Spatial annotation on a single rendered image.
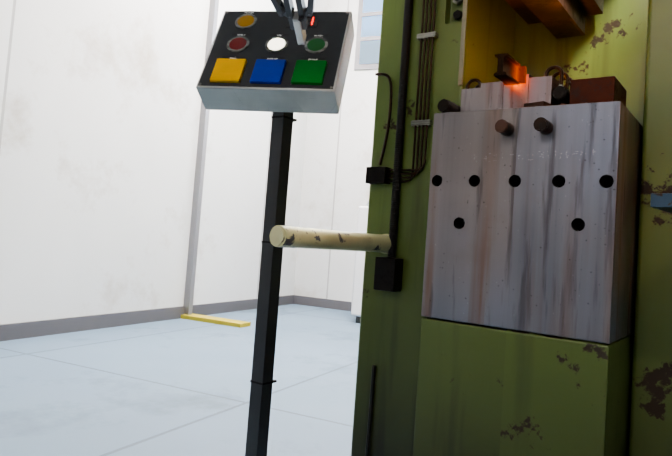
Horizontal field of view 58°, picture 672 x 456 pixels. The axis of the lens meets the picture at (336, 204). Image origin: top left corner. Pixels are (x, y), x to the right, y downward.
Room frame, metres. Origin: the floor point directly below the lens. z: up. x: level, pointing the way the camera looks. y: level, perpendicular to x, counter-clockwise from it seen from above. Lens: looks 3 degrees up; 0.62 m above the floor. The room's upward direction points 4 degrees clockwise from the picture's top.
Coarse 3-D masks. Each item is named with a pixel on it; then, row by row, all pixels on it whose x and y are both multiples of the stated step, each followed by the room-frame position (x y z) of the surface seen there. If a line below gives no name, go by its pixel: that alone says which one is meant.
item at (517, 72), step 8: (496, 56) 1.21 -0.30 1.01; (504, 56) 1.20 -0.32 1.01; (504, 64) 1.20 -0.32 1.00; (512, 64) 1.24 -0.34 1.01; (520, 64) 1.26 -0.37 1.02; (496, 72) 1.21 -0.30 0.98; (504, 72) 1.20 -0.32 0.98; (512, 72) 1.24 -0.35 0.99; (520, 72) 1.26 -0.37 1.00; (504, 80) 1.24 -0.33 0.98; (512, 80) 1.24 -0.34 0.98; (520, 80) 1.26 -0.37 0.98
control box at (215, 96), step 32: (224, 32) 1.52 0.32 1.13; (256, 32) 1.51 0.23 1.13; (288, 32) 1.49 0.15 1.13; (320, 32) 1.48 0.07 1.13; (352, 32) 1.54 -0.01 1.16; (288, 64) 1.43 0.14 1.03; (224, 96) 1.44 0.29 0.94; (256, 96) 1.43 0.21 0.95; (288, 96) 1.41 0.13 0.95; (320, 96) 1.39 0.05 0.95
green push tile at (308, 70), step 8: (296, 64) 1.42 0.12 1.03; (304, 64) 1.41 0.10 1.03; (312, 64) 1.41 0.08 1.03; (320, 64) 1.41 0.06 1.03; (296, 72) 1.40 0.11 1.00; (304, 72) 1.40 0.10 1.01; (312, 72) 1.40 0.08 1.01; (320, 72) 1.39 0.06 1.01; (296, 80) 1.39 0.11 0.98; (304, 80) 1.39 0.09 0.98; (312, 80) 1.38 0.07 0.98; (320, 80) 1.38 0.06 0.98
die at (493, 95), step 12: (492, 84) 1.31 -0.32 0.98; (528, 84) 1.26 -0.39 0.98; (540, 84) 1.25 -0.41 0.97; (552, 84) 1.24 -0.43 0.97; (468, 96) 1.34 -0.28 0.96; (480, 96) 1.32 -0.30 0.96; (492, 96) 1.31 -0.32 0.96; (504, 96) 1.29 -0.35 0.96; (516, 96) 1.28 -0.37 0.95; (528, 96) 1.26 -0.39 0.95; (540, 96) 1.25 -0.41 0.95; (552, 96) 1.24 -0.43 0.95; (468, 108) 1.34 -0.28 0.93; (480, 108) 1.32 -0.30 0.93; (492, 108) 1.31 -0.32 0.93; (504, 108) 1.29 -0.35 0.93
